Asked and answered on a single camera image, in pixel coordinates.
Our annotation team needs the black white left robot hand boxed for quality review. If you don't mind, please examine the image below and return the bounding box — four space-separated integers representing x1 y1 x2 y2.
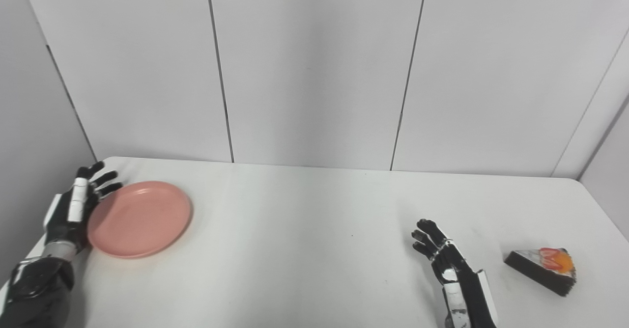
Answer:
43 161 123 255

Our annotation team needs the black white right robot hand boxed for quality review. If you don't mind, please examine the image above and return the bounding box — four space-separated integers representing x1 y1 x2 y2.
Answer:
412 219 498 328

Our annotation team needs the pink round plate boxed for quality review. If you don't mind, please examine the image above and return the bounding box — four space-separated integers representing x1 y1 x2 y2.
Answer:
87 181 193 259

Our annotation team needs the chocolate cake slice with fruit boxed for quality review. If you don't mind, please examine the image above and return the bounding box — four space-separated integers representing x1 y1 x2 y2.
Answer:
504 247 576 297

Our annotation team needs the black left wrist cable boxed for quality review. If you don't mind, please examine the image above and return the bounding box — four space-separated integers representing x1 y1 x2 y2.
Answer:
9 258 31 287

